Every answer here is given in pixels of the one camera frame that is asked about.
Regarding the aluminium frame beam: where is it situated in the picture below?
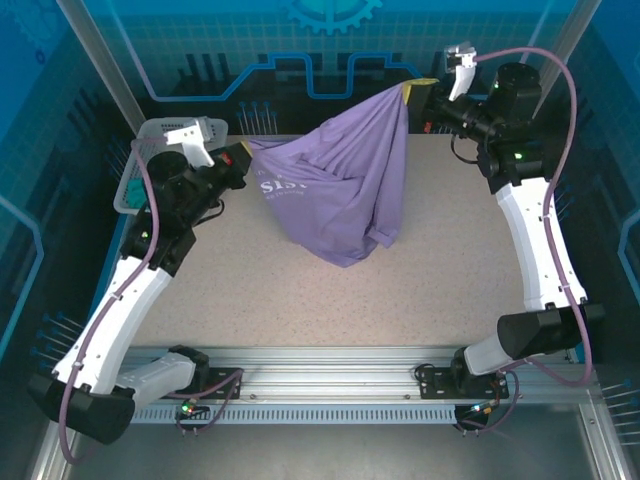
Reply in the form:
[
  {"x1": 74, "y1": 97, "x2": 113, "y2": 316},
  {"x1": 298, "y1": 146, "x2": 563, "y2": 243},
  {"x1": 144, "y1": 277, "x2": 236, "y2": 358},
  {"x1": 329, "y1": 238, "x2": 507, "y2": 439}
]
[
  {"x1": 577, "y1": 399, "x2": 631, "y2": 480},
  {"x1": 27, "y1": 424, "x2": 76, "y2": 480}
]

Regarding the thin black left gripper wire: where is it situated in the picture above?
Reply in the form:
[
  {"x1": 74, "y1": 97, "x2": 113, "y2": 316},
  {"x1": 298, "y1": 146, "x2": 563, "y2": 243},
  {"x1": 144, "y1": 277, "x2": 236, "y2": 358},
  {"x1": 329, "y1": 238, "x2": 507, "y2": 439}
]
[{"x1": 192, "y1": 198, "x2": 226, "y2": 224}]

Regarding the thin black right gripper wire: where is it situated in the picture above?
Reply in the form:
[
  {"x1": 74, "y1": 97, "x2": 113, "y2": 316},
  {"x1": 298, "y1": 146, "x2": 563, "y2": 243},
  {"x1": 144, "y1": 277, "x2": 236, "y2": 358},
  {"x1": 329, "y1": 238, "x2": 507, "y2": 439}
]
[{"x1": 450, "y1": 133, "x2": 482, "y2": 166}]

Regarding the purple t-shirt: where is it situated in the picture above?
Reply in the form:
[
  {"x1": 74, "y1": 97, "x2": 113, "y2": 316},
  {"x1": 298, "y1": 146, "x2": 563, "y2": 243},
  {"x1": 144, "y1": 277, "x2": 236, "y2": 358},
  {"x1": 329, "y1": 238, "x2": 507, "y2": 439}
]
[{"x1": 248, "y1": 82, "x2": 412, "y2": 269}]

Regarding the thin black gripper wire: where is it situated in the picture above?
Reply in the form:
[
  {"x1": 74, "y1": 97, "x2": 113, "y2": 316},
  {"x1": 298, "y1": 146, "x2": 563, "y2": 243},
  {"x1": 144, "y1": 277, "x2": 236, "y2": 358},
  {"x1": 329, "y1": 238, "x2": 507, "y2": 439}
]
[
  {"x1": 450, "y1": 133, "x2": 482, "y2": 166},
  {"x1": 192, "y1": 198, "x2": 226, "y2": 224}
]

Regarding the slotted grey cable duct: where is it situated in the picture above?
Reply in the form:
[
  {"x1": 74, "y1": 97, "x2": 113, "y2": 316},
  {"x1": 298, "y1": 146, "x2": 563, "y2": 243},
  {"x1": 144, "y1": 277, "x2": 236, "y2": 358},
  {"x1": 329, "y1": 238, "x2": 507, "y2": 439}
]
[{"x1": 132, "y1": 403, "x2": 459, "y2": 426}]

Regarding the aluminium frame post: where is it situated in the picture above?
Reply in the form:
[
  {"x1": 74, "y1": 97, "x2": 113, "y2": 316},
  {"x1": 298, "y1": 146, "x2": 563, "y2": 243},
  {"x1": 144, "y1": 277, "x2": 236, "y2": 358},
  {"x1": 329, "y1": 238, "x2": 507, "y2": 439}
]
[
  {"x1": 519, "y1": 0, "x2": 604, "y2": 116},
  {"x1": 54, "y1": 0, "x2": 147, "y2": 136}
]

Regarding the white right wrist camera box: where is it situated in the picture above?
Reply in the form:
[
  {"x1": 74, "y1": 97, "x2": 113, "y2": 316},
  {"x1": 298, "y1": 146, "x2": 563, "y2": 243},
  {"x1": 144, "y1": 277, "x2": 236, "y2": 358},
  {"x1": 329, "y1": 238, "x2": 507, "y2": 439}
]
[{"x1": 443, "y1": 41, "x2": 479, "y2": 102}]

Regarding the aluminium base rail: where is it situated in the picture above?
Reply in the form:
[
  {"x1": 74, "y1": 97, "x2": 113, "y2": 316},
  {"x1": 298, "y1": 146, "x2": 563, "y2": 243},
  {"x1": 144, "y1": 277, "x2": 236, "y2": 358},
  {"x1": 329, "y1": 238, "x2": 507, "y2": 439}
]
[{"x1": 119, "y1": 344, "x2": 599, "y2": 407}]

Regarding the short purple cable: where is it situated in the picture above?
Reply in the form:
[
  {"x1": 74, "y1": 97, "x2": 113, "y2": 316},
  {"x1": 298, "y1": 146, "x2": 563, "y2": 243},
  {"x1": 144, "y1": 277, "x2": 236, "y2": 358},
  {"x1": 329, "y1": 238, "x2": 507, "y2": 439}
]
[
  {"x1": 164, "y1": 367, "x2": 246, "y2": 401},
  {"x1": 477, "y1": 364, "x2": 521, "y2": 434}
]

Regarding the grey plastic mesh basket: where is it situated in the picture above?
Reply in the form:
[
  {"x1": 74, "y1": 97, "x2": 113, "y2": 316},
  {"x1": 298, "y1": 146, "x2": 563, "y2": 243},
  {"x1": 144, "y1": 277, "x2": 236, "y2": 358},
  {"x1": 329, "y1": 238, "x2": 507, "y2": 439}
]
[{"x1": 113, "y1": 117, "x2": 229, "y2": 216}]

